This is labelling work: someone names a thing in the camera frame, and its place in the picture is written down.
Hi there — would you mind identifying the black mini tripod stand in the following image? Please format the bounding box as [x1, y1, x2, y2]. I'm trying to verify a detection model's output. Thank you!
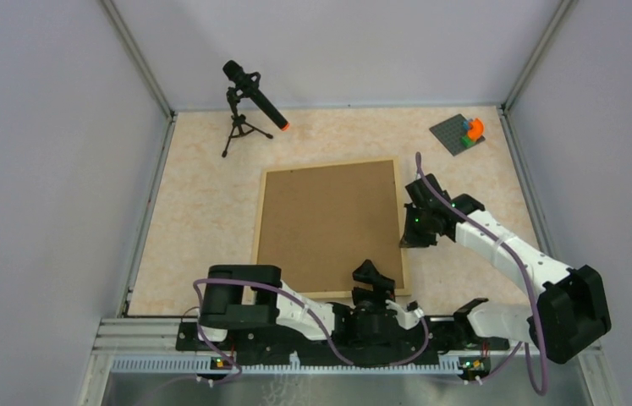
[222, 87, 274, 158]

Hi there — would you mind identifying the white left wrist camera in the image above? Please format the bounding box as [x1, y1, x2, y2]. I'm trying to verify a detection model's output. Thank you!
[385, 300, 426, 330]

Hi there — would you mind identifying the black microphone orange tip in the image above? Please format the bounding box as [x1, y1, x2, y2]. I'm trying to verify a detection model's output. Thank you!
[223, 60, 289, 131]

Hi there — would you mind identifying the aluminium front rail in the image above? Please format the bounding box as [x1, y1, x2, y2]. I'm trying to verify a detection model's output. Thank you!
[91, 316, 602, 376]

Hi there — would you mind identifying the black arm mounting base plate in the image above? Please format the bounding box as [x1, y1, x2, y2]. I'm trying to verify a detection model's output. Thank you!
[175, 315, 510, 370]

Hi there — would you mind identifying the colourful toy brick stack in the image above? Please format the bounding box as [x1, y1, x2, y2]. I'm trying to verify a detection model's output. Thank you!
[460, 118, 485, 149]

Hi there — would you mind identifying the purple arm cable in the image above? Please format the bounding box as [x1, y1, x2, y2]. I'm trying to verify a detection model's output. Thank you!
[415, 151, 549, 397]
[192, 278, 431, 387]

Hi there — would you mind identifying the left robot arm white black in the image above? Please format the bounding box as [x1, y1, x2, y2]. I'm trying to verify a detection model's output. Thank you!
[195, 260, 405, 350]

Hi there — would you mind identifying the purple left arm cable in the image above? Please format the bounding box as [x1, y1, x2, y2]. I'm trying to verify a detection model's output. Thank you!
[192, 278, 431, 387]

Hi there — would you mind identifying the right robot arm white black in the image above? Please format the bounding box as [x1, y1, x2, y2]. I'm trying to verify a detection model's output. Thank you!
[400, 174, 612, 364]

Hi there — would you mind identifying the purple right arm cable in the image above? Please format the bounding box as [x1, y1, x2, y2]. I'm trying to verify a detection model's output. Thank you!
[415, 151, 549, 397]

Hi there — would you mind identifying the grey building brick baseplate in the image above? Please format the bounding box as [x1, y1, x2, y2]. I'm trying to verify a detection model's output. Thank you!
[429, 114, 474, 156]

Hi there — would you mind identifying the brown cardboard backing board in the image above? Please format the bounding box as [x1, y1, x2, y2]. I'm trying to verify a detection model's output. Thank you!
[255, 161, 406, 294]

